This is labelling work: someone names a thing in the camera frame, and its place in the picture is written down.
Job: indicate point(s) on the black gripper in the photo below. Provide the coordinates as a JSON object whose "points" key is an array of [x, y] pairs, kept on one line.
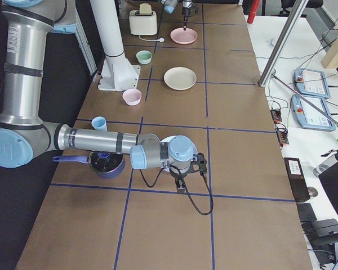
{"points": [[187, 7]]}

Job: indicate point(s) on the pink plate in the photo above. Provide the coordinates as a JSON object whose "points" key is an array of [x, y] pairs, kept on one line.
{"points": [[184, 36]]}

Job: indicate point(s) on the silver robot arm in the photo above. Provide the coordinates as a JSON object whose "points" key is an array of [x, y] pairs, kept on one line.
{"points": [[170, 5], [24, 135]]}

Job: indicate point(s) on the bread slice in toaster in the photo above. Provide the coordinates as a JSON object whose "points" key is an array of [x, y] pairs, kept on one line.
{"points": [[145, 9]]}

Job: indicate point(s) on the cream toaster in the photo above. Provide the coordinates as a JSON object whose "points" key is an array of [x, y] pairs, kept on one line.
{"points": [[143, 24]]}

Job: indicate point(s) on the green bowl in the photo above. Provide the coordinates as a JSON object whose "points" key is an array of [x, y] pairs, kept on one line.
{"points": [[144, 57]]}

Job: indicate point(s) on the cream plate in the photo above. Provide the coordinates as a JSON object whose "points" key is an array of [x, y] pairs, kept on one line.
{"points": [[180, 78]]}

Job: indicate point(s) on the red cylinder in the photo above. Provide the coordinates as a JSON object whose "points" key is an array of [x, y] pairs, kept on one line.
{"points": [[254, 7]]}

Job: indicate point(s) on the pink bowl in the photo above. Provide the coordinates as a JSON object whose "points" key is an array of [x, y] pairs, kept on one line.
{"points": [[132, 97]]}

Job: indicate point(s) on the orange black connector block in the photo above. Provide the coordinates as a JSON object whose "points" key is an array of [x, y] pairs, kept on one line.
{"points": [[276, 115]]}

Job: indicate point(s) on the light blue plate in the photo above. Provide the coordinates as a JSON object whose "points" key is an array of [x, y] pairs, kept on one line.
{"points": [[169, 139]]}

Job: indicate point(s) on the light blue cup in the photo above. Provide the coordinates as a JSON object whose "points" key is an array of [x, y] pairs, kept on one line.
{"points": [[99, 123]]}

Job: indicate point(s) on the upper teach pendant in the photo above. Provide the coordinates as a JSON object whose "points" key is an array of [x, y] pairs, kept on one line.
{"points": [[311, 82]]}

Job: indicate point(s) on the teach pendant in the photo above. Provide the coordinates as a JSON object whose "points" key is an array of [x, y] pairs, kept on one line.
{"points": [[311, 82], [310, 118]]}

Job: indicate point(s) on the lower teach pendant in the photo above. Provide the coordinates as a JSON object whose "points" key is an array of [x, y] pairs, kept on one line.
{"points": [[310, 118]]}

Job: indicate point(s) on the dark blue saucepan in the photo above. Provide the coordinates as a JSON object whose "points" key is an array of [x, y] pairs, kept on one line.
{"points": [[104, 164]]}

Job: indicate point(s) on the black box with white label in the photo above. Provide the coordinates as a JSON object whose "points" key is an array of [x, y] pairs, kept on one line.
{"points": [[296, 179]]}

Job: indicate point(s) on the green-tipped grabber stick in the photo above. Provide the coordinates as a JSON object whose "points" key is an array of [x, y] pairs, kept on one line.
{"points": [[307, 101]]}

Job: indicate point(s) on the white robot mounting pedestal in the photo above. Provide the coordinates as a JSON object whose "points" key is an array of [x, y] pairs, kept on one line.
{"points": [[117, 74]]}

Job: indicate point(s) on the aluminium frame post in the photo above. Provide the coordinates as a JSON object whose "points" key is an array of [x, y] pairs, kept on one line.
{"points": [[291, 21]]}

